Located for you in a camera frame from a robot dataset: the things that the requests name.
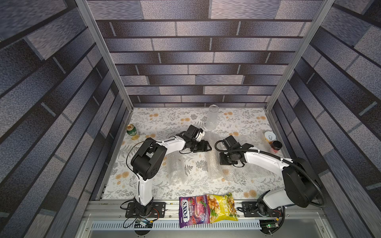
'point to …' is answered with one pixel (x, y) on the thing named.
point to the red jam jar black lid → (276, 145)
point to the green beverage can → (131, 130)
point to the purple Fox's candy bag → (193, 210)
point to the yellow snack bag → (222, 208)
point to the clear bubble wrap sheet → (251, 171)
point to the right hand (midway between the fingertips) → (219, 160)
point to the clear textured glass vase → (212, 118)
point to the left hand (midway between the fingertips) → (208, 148)
